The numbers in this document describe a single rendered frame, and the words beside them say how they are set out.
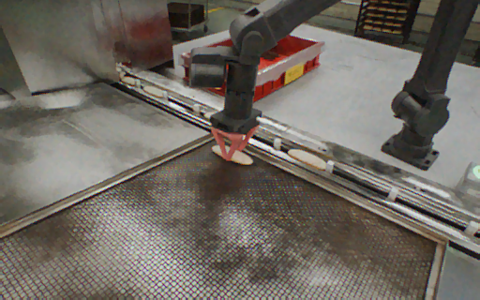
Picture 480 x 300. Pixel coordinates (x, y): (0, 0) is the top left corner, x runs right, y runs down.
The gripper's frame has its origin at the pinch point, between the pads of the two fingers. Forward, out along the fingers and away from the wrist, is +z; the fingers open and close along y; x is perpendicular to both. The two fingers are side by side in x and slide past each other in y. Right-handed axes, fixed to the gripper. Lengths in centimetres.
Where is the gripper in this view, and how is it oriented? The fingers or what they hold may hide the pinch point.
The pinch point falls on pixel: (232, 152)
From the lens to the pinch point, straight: 66.5
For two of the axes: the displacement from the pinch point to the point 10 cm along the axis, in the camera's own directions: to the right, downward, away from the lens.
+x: 8.3, 3.4, -4.4
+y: -5.4, 3.5, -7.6
